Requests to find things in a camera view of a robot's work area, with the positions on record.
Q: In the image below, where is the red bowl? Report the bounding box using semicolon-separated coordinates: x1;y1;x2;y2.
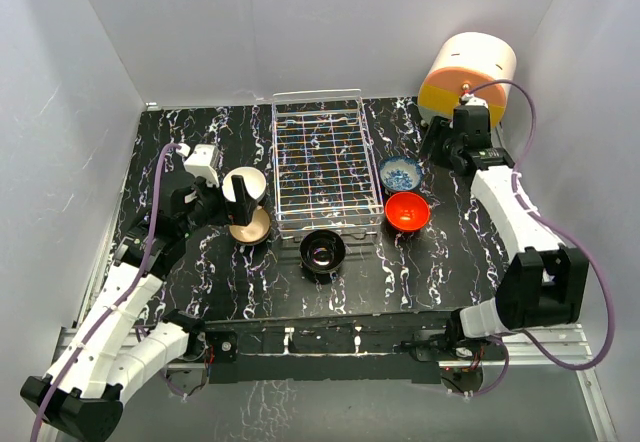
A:
384;192;431;232

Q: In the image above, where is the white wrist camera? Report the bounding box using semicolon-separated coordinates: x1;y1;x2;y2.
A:
184;144;220;187
459;91;488;108

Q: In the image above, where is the black bowl with beige outside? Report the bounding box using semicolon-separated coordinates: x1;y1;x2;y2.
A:
299;229;346;274

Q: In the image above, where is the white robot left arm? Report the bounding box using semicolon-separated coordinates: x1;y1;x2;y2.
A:
20;167;266;441

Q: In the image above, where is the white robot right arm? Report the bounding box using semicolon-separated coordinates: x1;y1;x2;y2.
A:
420;104;589;359

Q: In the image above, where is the white wire dish rack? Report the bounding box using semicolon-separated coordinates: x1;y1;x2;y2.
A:
271;89;384;240

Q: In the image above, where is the round mini drawer cabinet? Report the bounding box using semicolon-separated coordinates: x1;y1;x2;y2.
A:
417;32;517;127

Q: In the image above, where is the aluminium frame rail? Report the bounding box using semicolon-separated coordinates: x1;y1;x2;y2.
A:
66;323;617;441

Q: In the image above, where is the blue floral porcelain bowl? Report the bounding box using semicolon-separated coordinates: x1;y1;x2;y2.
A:
379;156;424;194

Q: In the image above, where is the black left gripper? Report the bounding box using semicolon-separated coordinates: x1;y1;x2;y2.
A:
179;174;256;239

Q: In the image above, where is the white bowl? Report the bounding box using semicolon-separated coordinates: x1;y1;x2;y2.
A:
222;166;267;202

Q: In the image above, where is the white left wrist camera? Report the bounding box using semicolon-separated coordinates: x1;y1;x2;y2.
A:
184;144;220;187

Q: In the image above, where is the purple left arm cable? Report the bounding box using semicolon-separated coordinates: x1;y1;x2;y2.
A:
29;142;187;442

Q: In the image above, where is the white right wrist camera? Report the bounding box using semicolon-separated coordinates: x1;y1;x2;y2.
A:
459;91;488;108

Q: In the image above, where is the tan bowl with brown rim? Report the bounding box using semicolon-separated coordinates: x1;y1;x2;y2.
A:
229;207;271;246

